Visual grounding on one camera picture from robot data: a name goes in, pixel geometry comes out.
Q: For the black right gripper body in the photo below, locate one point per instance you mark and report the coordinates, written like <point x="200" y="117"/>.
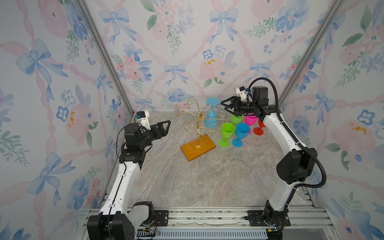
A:
<point x="244" y="108"/>

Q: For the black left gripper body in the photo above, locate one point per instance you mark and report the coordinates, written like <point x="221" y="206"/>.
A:
<point x="150" y="136"/>

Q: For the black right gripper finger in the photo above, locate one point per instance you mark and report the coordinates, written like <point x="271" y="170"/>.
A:
<point x="231" y="108"/>
<point x="231" y="100"/>

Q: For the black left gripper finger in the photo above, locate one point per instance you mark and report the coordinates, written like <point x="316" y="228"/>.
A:
<point x="163" y="131"/>
<point x="164" y="123"/>

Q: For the green wine glass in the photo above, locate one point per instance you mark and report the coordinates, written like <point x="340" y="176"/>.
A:
<point x="236" y="120"/>
<point x="227" y="130"/>

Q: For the pink wine glass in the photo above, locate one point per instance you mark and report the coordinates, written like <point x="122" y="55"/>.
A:
<point x="250" y="120"/>

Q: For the blue wine glass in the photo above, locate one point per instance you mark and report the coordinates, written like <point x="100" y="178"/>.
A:
<point x="211" y="119"/>
<point x="242" y="131"/>

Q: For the red wine glass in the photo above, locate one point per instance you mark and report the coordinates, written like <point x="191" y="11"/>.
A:
<point x="259" y="131"/>

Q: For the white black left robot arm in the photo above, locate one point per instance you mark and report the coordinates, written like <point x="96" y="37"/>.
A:
<point x="115" y="220"/>

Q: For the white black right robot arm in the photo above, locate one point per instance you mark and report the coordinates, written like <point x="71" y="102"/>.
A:
<point x="296" y="165"/>

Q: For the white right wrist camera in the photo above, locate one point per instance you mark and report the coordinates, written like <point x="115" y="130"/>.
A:
<point x="243" y="93"/>

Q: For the gold wire rack wooden base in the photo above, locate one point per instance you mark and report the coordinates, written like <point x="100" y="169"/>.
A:
<point x="203" y="143"/>

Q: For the aluminium corner post right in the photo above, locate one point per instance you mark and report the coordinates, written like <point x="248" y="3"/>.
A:
<point x="321" y="32"/>

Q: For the aluminium corner post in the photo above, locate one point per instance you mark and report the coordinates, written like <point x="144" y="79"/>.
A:
<point x="321" y="32"/>
<point x="95" y="34"/>

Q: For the aluminium rail base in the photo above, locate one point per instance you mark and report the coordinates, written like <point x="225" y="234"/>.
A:
<point x="304" y="222"/>

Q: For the aluminium corner post left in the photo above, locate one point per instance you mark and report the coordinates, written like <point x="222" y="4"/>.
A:
<point x="95" y="34"/>

